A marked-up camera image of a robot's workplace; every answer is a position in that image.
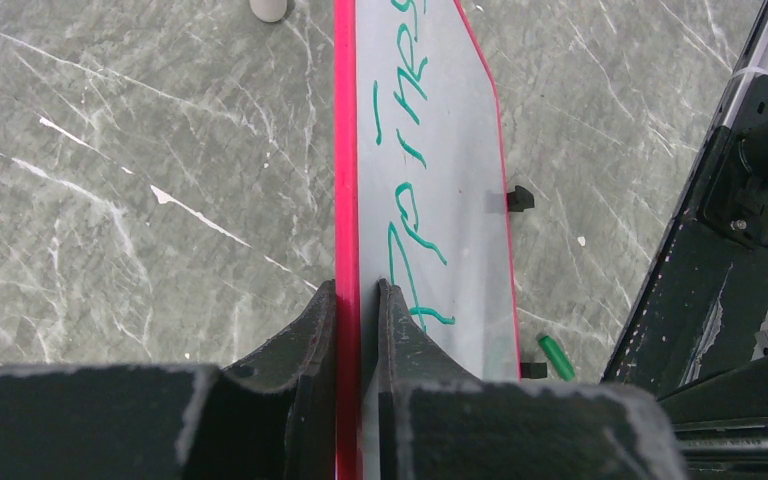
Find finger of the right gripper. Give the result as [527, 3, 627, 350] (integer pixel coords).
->
[685, 455, 768, 480]
[658, 356, 768, 431]

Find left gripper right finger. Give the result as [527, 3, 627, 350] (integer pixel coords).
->
[378, 280, 688, 479]

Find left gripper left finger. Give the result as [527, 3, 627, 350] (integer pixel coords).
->
[0, 281, 337, 479]

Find green marker cap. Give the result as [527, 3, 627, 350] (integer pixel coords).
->
[538, 335, 576, 382]

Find pink framed whiteboard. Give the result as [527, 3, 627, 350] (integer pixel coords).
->
[334, 1, 520, 479]

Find white green marker pen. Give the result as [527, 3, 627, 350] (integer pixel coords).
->
[677, 429, 768, 460]

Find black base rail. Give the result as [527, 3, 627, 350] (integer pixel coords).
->
[602, 127, 768, 397]

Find white PVC pipe frame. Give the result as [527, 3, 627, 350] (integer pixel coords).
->
[249, 0, 289, 23]

